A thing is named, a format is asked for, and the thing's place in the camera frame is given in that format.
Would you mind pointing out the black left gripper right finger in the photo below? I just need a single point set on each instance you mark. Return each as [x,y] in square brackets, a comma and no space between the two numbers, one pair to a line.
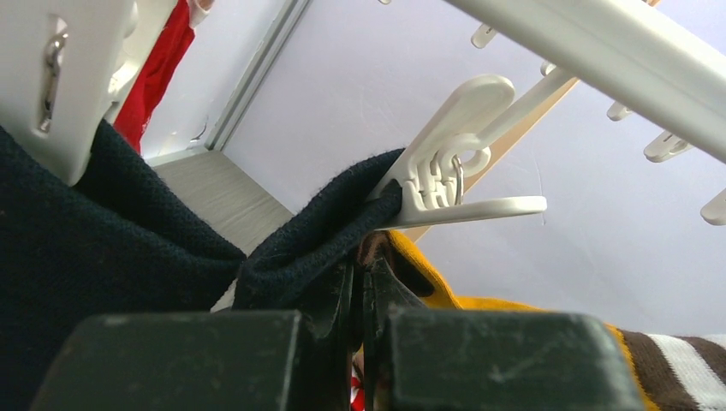
[420,358]

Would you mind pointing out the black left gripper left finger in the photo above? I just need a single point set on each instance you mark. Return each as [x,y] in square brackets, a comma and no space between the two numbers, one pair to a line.
[296,359]

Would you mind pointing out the yellow sock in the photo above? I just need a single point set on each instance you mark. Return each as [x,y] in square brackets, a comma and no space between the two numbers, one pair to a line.
[675,372]
[410,266]

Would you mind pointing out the white hanger clip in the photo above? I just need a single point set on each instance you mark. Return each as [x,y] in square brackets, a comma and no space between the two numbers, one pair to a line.
[449,148]
[66,65]

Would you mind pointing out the black sock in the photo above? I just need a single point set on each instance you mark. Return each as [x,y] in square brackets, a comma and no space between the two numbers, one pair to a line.
[118,241]

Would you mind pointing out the dark sock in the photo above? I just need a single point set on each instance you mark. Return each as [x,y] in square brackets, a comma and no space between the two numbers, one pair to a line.
[333,223]

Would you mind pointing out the red christmas sock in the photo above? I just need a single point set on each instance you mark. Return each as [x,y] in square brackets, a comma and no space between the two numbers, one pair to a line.
[153,80]

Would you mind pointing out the wooden clothes rack frame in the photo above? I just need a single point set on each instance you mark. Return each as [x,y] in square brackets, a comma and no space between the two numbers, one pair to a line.
[524,113]

